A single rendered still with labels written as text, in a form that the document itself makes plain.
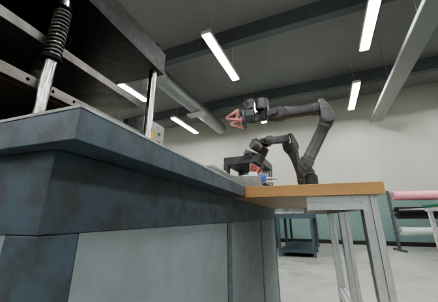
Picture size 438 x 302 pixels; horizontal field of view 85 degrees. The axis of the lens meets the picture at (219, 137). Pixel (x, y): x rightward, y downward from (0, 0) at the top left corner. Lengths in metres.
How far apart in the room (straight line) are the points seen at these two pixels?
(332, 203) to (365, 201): 0.10
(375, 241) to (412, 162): 7.41
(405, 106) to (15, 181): 8.71
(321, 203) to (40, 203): 0.80
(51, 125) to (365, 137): 8.16
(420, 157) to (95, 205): 8.25
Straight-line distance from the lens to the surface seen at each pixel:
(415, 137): 8.50
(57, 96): 1.42
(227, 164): 5.71
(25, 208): 0.34
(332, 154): 8.08
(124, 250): 0.41
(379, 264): 0.95
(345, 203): 0.93
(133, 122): 2.06
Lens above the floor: 0.69
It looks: 19 degrees up
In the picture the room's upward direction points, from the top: straight up
